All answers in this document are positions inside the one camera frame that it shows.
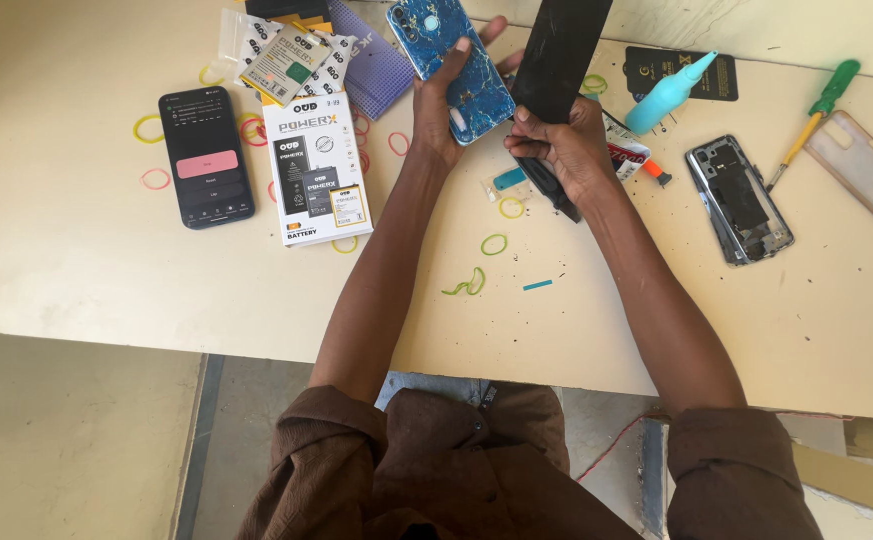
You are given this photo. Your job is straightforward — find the person's right hand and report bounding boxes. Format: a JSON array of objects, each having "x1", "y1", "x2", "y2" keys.
[{"x1": 504, "y1": 96, "x2": 622, "y2": 208}]

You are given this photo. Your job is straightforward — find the person's left hand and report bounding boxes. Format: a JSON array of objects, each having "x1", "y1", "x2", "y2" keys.
[{"x1": 410, "y1": 16, "x2": 526, "y2": 171}]

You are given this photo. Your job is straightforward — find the blue marbled phone case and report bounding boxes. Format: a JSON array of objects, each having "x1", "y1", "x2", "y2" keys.
[{"x1": 386, "y1": 0, "x2": 517, "y2": 147}]

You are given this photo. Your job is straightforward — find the black phone display panel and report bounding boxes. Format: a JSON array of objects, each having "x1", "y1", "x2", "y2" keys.
[{"x1": 510, "y1": 0, "x2": 615, "y2": 126}]

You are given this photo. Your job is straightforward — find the glue tube with orange tip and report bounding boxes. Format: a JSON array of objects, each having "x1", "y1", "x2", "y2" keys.
[{"x1": 601, "y1": 111, "x2": 673, "y2": 188}]

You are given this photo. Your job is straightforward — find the teal plastic pick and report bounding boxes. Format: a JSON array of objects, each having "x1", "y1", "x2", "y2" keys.
[{"x1": 492, "y1": 166, "x2": 529, "y2": 192}]

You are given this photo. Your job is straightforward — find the purple dotted packet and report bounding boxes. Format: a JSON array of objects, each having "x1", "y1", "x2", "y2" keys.
[{"x1": 327, "y1": 0, "x2": 417, "y2": 122}]

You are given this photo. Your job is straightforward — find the teal squeeze bottle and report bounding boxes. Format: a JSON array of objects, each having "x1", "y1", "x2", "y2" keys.
[{"x1": 623, "y1": 50, "x2": 720, "y2": 137}]

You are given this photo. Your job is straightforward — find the white battery box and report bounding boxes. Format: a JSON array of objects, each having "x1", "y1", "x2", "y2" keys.
[{"x1": 261, "y1": 90, "x2": 375, "y2": 248}]

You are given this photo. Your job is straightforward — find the grey gold phone battery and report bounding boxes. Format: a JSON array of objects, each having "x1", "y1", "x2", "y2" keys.
[{"x1": 239, "y1": 24, "x2": 333, "y2": 109}]

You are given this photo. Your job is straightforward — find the black card packet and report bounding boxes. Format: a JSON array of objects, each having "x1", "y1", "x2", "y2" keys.
[{"x1": 623, "y1": 45, "x2": 740, "y2": 104}]

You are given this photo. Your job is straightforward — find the twisted green rubber band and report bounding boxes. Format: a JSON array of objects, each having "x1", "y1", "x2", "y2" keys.
[{"x1": 441, "y1": 266, "x2": 487, "y2": 297}]

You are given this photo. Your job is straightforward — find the opened grey phone body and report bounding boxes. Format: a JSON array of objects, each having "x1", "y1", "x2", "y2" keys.
[{"x1": 684, "y1": 134, "x2": 796, "y2": 269}]

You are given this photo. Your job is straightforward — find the black and yellow box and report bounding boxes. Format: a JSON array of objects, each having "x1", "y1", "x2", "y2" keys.
[{"x1": 244, "y1": 0, "x2": 334, "y2": 33}]

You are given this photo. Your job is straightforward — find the clear printed plastic bag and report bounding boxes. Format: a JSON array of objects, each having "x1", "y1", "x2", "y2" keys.
[{"x1": 216, "y1": 7, "x2": 360, "y2": 100}]

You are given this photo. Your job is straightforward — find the black smartphone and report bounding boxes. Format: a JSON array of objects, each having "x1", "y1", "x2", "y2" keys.
[{"x1": 157, "y1": 85, "x2": 257, "y2": 231}]

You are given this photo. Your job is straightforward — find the clear tan phone case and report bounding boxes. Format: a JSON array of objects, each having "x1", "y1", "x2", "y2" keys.
[{"x1": 803, "y1": 110, "x2": 873, "y2": 234}]

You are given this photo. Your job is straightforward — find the person's brown shirt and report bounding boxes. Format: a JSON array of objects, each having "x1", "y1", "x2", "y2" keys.
[{"x1": 237, "y1": 381, "x2": 825, "y2": 540}]

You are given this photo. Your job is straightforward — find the brown cardboard piece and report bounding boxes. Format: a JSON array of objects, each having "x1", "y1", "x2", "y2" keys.
[{"x1": 791, "y1": 441, "x2": 873, "y2": 528}]

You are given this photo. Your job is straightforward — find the black plastic frame piece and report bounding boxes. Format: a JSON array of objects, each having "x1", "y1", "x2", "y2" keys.
[{"x1": 515, "y1": 156, "x2": 583, "y2": 225}]

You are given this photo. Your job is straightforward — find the green handled screwdriver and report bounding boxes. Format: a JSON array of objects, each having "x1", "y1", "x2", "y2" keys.
[{"x1": 764, "y1": 59, "x2": 862, "y2": 194}]

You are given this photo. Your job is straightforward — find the thin red wire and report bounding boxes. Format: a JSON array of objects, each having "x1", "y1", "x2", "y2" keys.
[{"x1": 574, "y1": 414, "x2": 649, "y2": 483}]

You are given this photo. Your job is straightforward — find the grey metal frame bar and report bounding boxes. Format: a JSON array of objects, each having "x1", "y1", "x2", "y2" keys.
[
  {"x1": 172, "y1": 353, "x2": 226, "y2": 540},
  {"x1": 639, "y1": 417, "x2": 671, "y2": 540}
]

